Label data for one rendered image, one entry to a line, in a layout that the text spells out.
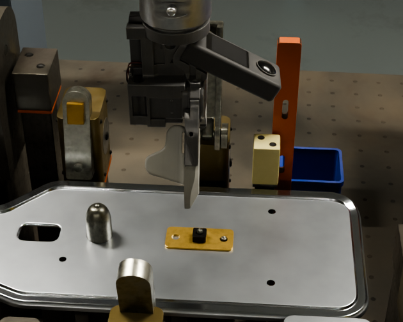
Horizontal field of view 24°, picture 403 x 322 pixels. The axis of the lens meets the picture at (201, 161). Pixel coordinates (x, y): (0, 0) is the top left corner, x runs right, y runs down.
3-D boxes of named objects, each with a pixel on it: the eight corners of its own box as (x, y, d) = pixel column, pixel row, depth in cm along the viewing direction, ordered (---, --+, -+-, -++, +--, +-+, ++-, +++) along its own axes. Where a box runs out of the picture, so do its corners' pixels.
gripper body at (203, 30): (138, 92, 108) (132, -1, 101) (212, 94, 107) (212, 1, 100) (130, 131, 102) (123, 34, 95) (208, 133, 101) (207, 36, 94)
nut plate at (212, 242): (164, 248, 115) (164, 241, 114) (167, 227, 118) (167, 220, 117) (232, 251, 114) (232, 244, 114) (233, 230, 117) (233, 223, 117)
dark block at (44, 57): (43, 294, 150) (10, 72, 124) (52, 264, 156) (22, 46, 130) (73, 296, 150) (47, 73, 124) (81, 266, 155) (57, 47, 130)
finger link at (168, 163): (145, 207, 104) (148, 124, 104) (198, 208, 103) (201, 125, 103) (142, 209, 101) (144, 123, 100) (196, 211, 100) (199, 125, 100)
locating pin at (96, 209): (86, 252, 117) (81, 212, 113) (89, 235, 119) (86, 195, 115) (110, 253, 116) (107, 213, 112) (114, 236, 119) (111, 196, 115)
